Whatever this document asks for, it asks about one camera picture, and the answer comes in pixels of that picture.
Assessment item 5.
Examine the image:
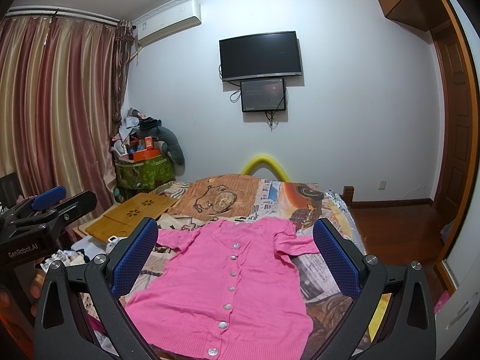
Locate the pink knit cardigan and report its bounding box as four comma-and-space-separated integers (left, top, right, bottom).
126, 218, 317, 359

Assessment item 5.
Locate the person's left hand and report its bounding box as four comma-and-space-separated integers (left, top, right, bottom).
1, 269, 46, 323

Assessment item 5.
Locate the green fabric storage box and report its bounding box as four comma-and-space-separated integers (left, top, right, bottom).
115, 155, 175, 191

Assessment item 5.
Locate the pile of clutter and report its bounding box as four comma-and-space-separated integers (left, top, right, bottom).
111, 108, 161, 159

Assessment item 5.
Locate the orange box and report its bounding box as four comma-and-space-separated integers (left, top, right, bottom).
131, 148, 161, 163

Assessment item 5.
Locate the striped red beige curtain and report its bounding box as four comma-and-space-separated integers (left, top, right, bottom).
1, 16, 134, 214

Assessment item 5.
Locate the grey plush toy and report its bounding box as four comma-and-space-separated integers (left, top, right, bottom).
137, 126, 185, 166

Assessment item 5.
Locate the yellow foam tube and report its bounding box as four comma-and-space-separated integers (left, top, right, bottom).
241, 154, 290, 182

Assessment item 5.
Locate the brown wooden door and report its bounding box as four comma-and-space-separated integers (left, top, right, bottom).
433, 23, 472, 224

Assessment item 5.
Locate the white air conditioner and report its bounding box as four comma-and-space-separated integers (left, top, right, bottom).
137, 0, 202, 47

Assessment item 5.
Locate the wooden bed post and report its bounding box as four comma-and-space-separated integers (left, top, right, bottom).
341, 185, 355, 206

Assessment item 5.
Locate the small black wall monitor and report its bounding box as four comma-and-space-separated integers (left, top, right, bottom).
240, 78, 287, 113

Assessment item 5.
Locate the large black wall television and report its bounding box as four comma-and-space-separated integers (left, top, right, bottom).
219, 31, 303, 81

